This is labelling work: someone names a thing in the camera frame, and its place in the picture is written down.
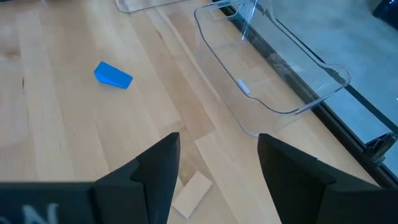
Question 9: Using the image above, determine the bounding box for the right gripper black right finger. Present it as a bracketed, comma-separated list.
[257, 133, 398, 224]

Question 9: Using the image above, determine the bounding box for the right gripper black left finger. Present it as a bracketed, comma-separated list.
[91, 132, 182, 224]

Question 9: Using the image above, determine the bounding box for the natural wood plank block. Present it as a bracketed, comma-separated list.
[172, 170, 213, 219]

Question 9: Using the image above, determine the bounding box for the blue wedge block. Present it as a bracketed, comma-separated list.
[93, 60, 134, 90]

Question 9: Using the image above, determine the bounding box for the clear plastic bin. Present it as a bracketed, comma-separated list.
[193, 0, 352, 138]
[115, 0, 187, 14]

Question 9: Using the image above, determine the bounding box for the dark blue glossy object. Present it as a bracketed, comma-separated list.
[372, 0, 398, 31]

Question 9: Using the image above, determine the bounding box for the black metal bracket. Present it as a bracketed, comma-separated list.
[364, 132, 398, 167]

